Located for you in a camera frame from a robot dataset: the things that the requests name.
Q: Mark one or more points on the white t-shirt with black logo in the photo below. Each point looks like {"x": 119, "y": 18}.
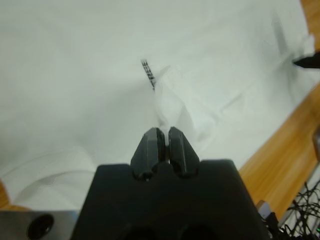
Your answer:
{"x": 100, "y": 87}

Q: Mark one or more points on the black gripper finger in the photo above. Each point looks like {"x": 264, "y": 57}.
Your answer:
{"x": 182, "y": 155}
{"x": 310, "y": 62}
{"x": 148, "y": 155}

